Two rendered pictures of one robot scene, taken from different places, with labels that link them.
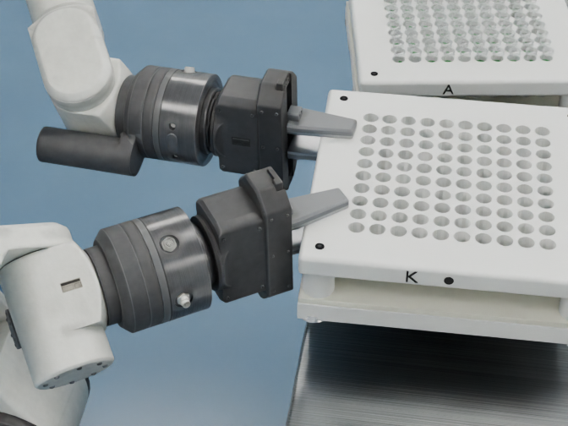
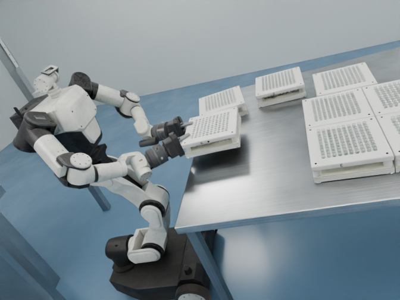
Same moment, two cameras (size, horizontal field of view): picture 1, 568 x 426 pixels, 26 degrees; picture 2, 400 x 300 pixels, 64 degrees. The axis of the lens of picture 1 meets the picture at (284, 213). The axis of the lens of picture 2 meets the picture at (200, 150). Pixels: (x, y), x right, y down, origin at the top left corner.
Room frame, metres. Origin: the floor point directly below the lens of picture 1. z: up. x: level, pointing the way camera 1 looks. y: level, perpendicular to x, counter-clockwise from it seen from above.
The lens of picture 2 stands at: (-0.45, -0.32, 1.65)
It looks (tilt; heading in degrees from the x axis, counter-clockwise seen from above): 30 degrees down; 12
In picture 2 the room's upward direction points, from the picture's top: 22 degrees counter-clockwise
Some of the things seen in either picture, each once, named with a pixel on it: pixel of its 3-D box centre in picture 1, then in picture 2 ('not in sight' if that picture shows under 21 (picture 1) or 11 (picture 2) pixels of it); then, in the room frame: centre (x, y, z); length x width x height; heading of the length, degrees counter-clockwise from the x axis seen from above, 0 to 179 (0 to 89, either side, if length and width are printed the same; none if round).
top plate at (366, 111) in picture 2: not in sight; (334, 109); (0.76, -0.67, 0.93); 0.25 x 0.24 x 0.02; 168
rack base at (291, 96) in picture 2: not in sight; (280, 90); (1.20, -0.52, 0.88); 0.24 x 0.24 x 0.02; 81
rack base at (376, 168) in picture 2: not in sight; (346, 153); (0.52, -0.62, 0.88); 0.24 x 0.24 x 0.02; 78
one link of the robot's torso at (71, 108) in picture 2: not in sight; (62, 124); (0.93, 0.54, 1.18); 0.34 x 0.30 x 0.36; 173
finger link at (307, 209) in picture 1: (311, 203); (183, 136); (0.80, -0.02, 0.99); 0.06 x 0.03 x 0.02; 115
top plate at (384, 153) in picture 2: not in sight; (344, 142); (0.52, -0.62, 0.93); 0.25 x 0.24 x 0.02; 168
